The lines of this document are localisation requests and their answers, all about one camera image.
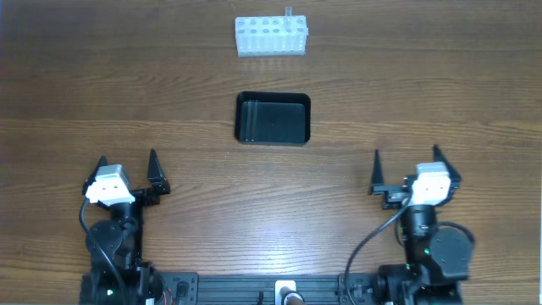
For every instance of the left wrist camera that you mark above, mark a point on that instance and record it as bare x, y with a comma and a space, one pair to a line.
109, 186

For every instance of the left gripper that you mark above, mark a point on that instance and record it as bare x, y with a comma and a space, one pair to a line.
146, 197

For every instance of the black tray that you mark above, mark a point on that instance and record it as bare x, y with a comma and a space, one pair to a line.
279, 123

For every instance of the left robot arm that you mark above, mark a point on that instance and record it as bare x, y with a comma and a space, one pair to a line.
106, 237

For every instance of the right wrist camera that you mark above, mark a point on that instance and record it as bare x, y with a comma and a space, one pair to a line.
429, 184

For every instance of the mounting rail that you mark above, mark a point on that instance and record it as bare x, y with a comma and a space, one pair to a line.
237, 288

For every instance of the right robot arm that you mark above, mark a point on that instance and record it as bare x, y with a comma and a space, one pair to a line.
449, 254

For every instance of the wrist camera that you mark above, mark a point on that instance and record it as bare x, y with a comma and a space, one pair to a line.
109, 186
429, 184

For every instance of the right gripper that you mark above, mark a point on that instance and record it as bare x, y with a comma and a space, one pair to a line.
391, 195

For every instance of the white test tube rack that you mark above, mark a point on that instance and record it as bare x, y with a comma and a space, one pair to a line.
271, 44

